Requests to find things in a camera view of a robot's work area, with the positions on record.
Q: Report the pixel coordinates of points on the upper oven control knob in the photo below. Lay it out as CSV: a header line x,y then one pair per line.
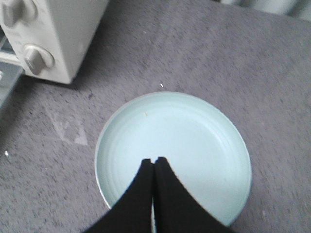
x,y
14,11

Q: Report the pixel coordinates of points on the light green round plate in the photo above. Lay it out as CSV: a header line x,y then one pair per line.
x,y
202,146

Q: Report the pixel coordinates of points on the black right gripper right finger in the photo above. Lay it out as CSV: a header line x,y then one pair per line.
x,y
176,211

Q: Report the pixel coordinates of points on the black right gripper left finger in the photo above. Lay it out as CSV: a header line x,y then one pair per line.
x,y
132,212

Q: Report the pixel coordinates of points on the oven control knob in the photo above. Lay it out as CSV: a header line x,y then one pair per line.
x,y
37,58
14,11

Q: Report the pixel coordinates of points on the lower oven control knob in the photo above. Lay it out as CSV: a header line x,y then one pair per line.
x,y
37,58

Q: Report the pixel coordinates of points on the white Toshiba toaster oven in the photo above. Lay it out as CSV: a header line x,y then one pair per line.
x,y
65,28

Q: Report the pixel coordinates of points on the glass oven door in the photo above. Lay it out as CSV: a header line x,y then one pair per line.
x,y
10,72

